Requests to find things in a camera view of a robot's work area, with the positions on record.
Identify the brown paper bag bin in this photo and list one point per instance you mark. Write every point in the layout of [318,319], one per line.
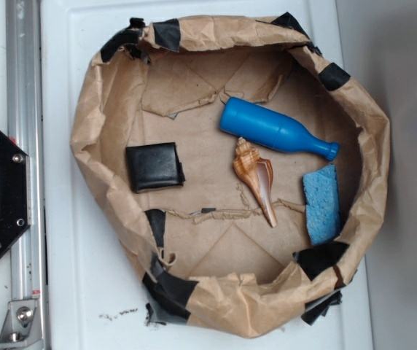
[204,252]

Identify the brown spiral seashell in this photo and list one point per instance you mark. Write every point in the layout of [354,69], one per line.
[257,174]

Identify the black leather wallet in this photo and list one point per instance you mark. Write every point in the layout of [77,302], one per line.
[154,167]

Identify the blue plastic bottle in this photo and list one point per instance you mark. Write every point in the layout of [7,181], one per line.
[272,129]

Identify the blue sponge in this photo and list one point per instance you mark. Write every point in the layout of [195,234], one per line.
[322,205]

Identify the aluminium rail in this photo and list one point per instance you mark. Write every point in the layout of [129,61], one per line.
[24,118]

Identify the metal corner bracket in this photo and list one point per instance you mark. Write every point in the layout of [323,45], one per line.
[22,326]

